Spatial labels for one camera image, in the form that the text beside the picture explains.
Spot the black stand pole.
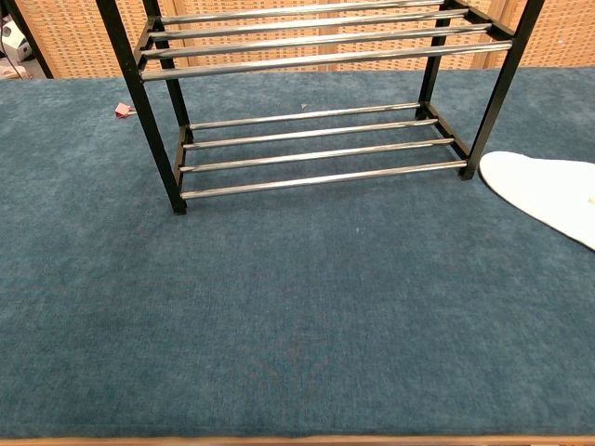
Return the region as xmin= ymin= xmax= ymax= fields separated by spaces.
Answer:
xmin=2 ymin=0 xmax=55 ymax=79

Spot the blue carpet mat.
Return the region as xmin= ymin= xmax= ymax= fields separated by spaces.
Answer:
xmin=0 ymin=66 xmax=595 ymax=440

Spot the woven bamboo folding screen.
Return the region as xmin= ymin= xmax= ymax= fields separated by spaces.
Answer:
xmin=13 ymin=0 xmax=595 ymax=80

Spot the black chrome-bar shoe rack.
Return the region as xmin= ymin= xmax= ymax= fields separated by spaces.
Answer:
xmin=95 ymin=0 xmax=546 ymax=216

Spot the white device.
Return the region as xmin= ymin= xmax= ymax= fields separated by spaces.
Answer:
xmin=0 ymin=13 xmax=34 ymax=61

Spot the white slipper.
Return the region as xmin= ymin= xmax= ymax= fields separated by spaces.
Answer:
xmin=478 ymin=151 xmax=595 ymax=253

